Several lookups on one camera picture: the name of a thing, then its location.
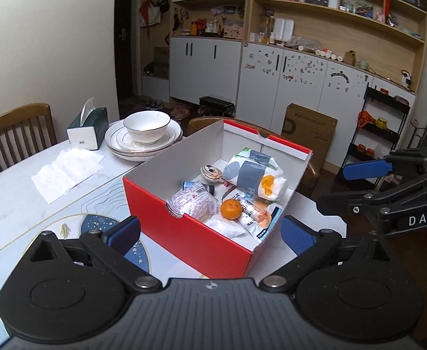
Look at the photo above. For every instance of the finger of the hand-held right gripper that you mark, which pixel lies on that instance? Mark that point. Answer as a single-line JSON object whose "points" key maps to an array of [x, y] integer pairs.
{"points": [[366, 169], [399, 204]]}

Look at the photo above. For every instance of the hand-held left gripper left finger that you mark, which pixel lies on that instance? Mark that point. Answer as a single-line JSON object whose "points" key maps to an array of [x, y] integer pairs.
{"points": [[125, 233]]}

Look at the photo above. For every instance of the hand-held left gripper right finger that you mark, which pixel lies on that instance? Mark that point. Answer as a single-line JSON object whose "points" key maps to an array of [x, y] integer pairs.
{"points": [[297, 236]]}

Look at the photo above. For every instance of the white shrimp snack packet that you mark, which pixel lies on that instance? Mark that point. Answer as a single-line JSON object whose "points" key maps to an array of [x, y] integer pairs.
{"points": [[259, 218]]}

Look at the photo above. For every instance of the red cardboard shoe box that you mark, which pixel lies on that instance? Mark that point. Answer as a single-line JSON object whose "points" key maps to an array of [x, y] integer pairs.
{"points": [[184, 240]]}

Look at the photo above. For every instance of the tangerine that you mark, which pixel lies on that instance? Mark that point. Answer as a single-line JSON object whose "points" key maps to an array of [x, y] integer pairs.
{"points": [[231, 209]]}

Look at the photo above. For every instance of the clear white sachet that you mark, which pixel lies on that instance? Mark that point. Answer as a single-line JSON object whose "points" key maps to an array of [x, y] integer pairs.
{"points": [[224, 228]]}

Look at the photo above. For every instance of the pink bread packet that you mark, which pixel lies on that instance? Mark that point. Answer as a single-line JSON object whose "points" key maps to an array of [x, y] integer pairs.
{"points": [[193, 202]]}

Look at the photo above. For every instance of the white packet with egg picture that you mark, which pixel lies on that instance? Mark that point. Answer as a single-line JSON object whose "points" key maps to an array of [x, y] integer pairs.
{"points": [[251, 169]]}

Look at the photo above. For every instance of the small blue label bottle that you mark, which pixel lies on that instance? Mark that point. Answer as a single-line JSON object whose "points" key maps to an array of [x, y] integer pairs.
{"points": [[195, 186]]}

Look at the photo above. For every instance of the cartoon face charm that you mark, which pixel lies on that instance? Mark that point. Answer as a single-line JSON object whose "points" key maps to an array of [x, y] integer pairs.
{"points": [[210, 173]]}

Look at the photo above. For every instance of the white marble desktop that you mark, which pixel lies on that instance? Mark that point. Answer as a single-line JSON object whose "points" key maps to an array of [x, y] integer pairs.
{"points": [[16, 197]]}

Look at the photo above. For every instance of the black trolley shelf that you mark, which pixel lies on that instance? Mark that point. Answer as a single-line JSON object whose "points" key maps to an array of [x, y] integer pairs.
{"points": [[377, 131]]}

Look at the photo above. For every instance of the large cardboard box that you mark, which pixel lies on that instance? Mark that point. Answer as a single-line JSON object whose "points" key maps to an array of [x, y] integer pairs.
{"points": [[308, 135]]}

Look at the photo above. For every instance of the white gold-rimmed plate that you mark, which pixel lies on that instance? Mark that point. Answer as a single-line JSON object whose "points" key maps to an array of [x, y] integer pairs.
{"points": [[135, 159]]}

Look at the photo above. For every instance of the white paper tissue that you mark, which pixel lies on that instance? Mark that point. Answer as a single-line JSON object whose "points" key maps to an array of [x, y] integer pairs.
{"points": [[67, 171]]}

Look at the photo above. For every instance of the white cabinet with stickers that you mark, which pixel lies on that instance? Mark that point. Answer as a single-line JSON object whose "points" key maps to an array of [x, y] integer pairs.
{"points": [[301, 87]]}

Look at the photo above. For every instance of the white gold-rimmed bowl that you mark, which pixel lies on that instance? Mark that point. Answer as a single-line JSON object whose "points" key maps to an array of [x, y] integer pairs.
{"points": [[146, 129]]}

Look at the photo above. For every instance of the green white tissue box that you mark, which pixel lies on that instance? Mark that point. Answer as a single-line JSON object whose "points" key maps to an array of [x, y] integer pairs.
{"points": [[89, 131]]}

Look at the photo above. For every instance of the small cardboard box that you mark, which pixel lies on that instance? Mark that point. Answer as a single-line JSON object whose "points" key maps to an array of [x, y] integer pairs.
{"points": [[351, 58]]}

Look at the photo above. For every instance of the dark sneakers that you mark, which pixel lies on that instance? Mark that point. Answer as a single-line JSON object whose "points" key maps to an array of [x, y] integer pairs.
{"points": [[154, 104]]}

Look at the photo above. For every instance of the wooden round-back chair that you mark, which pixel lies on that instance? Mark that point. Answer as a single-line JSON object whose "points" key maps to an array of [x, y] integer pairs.
{"points": [[200, 124]]}

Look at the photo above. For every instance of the pink slippers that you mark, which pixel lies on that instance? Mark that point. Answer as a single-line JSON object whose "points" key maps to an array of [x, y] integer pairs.
{"points": [[180, 112]]}

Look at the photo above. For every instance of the wooden shelving unit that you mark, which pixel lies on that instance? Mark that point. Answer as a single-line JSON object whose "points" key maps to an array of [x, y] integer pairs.
{"points": [[344, 32]]}

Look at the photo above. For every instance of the black low rack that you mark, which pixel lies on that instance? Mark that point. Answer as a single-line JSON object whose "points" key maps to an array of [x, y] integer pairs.
{"points": [[217, 104]]}

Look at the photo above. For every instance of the wooden slat-back chair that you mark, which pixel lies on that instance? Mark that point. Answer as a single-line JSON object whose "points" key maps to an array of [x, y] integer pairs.
{"points": [[16, 116]]}

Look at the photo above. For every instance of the dark brown door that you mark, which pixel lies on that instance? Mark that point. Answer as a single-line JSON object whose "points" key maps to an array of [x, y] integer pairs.
{"points": [[127, 62]]}

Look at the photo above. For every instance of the cardboard box in niche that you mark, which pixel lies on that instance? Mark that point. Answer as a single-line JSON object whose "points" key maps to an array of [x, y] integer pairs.
{"points": [[161, 62]]}

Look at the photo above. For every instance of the white lower cabinet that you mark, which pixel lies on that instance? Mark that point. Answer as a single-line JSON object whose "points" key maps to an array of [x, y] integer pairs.
{"points": [[202, 73]]}

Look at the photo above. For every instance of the pink wooden box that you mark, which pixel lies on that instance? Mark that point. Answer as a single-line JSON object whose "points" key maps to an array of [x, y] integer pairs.
{"points": [[233, 32]]}

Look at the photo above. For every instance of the orange bottle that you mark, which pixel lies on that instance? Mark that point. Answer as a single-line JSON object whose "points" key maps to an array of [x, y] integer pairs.
{"points": [[193, 28]]}

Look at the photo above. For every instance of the red white hanging bag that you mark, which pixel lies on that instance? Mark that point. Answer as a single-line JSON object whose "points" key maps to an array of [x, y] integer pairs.
{"points": [[150, 14]]}

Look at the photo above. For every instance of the black hanging bag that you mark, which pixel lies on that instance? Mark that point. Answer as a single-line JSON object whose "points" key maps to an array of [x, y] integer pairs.
{"points": [[163, 3]]}

